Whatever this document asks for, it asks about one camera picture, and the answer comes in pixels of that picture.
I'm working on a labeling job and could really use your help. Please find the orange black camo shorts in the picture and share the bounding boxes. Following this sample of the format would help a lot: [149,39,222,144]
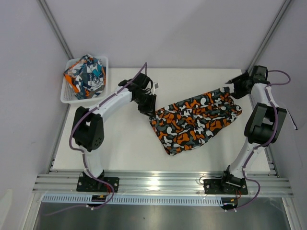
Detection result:
[149,87,242,156]

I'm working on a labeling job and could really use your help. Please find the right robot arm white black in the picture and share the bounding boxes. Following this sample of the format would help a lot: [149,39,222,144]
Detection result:
[221,66,287,192]

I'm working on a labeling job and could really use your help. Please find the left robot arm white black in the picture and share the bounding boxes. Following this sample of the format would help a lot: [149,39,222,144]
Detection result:
[69,73,158,178]

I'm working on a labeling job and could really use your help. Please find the blue orange patterned shorts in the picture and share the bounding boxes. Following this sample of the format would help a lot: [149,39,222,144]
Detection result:
[63,54,106,100]

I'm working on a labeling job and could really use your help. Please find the white plastic basket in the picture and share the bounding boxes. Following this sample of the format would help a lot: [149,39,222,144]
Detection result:
[60,56,109,104]

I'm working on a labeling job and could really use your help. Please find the right aluminium frame post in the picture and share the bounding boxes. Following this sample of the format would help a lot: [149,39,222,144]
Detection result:
[245,0,294,73]

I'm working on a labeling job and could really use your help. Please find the aluminium frame post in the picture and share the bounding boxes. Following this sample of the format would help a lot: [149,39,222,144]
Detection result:
[36,0,73,59]
[245,0,294,73]

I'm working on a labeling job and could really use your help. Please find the white slotted cable duct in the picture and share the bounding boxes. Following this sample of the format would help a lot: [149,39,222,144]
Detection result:
[42,194,223,207]

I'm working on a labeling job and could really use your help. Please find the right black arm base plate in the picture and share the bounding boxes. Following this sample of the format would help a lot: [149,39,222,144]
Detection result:
[201,178,248,195]

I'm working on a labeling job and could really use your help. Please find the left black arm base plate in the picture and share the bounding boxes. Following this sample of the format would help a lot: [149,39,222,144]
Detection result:
[76,175,119,193]

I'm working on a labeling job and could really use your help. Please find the aluminium mounting rail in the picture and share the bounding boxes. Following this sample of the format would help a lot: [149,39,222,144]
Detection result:
[32,171,294,197]

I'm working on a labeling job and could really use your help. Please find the left aluminium frame post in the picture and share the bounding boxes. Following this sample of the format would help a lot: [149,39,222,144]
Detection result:
[36,0,73,59]

